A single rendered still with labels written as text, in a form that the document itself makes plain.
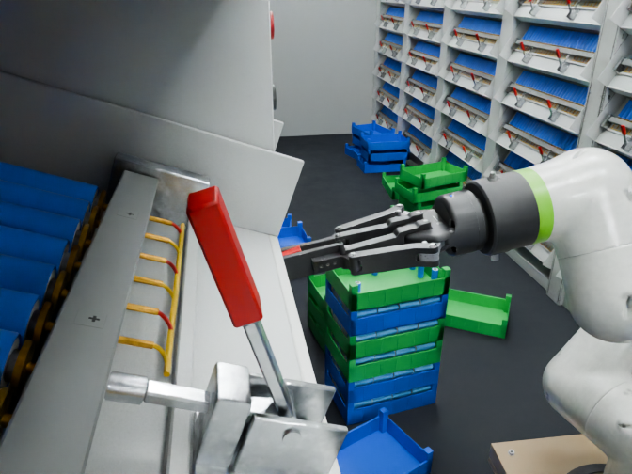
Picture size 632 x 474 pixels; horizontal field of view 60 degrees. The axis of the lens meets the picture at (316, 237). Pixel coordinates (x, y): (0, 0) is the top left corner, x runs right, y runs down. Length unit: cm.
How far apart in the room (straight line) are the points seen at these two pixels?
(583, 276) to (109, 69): 56
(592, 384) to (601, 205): 48
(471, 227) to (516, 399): 132
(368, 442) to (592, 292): 110
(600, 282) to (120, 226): 56
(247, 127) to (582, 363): 89
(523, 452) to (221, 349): 109
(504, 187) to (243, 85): 41
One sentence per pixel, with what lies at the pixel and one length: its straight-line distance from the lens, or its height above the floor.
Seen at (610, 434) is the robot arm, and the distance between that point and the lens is 107.
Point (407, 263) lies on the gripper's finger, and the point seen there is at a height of 92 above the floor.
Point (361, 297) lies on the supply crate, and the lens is 147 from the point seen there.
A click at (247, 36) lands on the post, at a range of 31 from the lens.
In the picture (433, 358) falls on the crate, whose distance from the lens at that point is 171.
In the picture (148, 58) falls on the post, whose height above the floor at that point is 117.
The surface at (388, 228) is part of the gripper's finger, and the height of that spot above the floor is 94.
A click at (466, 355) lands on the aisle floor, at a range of 205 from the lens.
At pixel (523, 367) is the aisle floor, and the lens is 206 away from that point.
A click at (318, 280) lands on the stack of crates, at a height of 19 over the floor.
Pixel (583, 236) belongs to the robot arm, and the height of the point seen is 94.
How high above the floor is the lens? 120
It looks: 25 degrees down
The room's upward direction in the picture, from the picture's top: straight up
